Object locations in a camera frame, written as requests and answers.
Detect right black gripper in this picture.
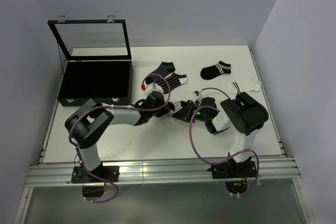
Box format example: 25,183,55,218
172,100,209,123

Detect white sock black thin stripes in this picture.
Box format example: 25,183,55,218
168,101,186,115

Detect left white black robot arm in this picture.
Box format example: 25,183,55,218
65,91,174,182

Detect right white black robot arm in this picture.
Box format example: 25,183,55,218
172,92,269,177

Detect black white-striped sock white toe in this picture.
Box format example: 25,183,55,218
156,73,188,94

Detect black sock with purple stripes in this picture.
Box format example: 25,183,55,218
145,61,175,84

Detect black display case base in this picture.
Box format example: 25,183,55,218
57,60,133,106

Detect black glass-panel case lid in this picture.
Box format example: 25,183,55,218
47,15,132,61

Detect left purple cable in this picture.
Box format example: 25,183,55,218
68,73,171,204

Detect aluminium front frame rail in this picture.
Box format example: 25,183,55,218
14,156,316,223

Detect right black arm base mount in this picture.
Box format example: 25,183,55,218
207,158,259,197

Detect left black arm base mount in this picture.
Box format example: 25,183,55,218
71,165,119,199

